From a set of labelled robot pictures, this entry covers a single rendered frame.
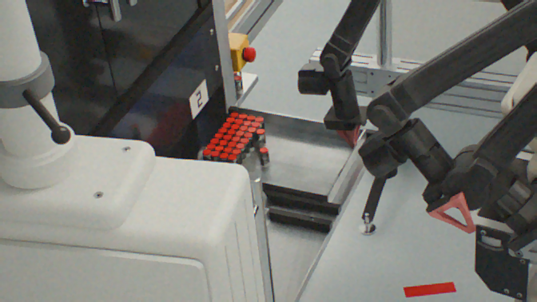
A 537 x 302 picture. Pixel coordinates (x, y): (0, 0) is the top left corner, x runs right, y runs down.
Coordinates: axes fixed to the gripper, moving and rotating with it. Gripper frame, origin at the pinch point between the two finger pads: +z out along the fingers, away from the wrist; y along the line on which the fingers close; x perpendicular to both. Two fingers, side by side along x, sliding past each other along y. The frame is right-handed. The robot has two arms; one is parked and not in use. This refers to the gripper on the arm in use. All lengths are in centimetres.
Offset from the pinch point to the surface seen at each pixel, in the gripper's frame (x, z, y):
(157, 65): 22, -35, 32
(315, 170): 8.7, 1.7, 7.0
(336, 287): -37, 87, 36
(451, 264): -59, 91, 4
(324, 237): 29.5, 3.3, -2.9
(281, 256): 37.9, 2.4, 3.5
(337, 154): 1.4, 2.1, 4.1
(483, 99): -85, 44, -5
